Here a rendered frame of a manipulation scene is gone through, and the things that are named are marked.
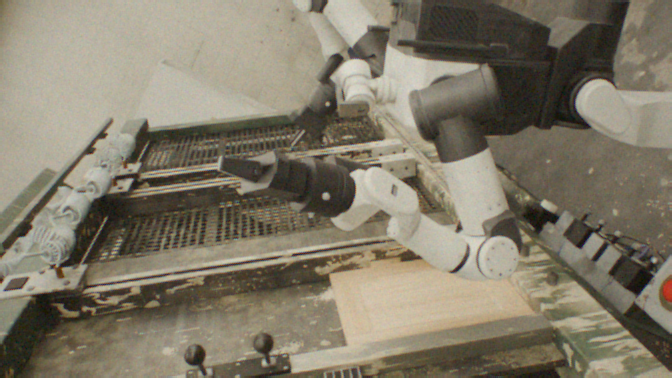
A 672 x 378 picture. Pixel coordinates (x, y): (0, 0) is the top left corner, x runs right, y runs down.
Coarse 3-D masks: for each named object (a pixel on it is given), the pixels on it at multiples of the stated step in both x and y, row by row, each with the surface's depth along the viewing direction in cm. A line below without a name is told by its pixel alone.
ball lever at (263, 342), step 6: (258, 336) 95; (264, 336) 95; (270, 336) 96; (258, 342) 95; (264, 342) 95; (270, 342) 95; (258, 348) 95; (264, 348) 95; (270, 348) 95; (264, 354) 99; (264, 360) 104; (270, 360) 103; (264, 366) 103; (270, 366) 104
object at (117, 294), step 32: (32, 224) 129; (64, 256) 128; (256, 256) 139; (288, 256) 139; (320, 256) 136; (352, 256) 138; (384, 256) 139; (416, 256) 141; (0, 288) 128; (32, 288) 126; (64, 288) 126; (96, 288) 131; (128, 288) 131; (160, 288) 133; (192, 288) 134; (224, 288) 135; (256, 288) 137; (64, 320) 132
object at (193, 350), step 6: (192, 348) 94; (198, 348) 94; (186, 354) 94; (192, 354) 93; (198, 354) 94; (204, 354) 95; (186, 360) 94; (192, 360) 93; (198, 360) 94; (198, 366) 98; (198, 372) 103; (204, 372) 101; (210, 372) 103
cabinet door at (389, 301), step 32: (352, 288) 131; (384, 288) 131; (416, 288) 130; (448, 288) 128; (480, 288) 127; (512, 288) 126; (352, 320) 120; (384, 320) 119; (416, 320) 118; (448, 320) 117; (480, 320) 116
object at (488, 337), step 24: (408, 336) 110; (432, 336) 109; (456, 336) 109; (480, 336) 108; (504, 336) 108; (528, 336) 109; (312, 360) 106; (336, 360) 105; (360, 360) 105; (384, 360) 106; (408, 360) 106; (432, 360) 107
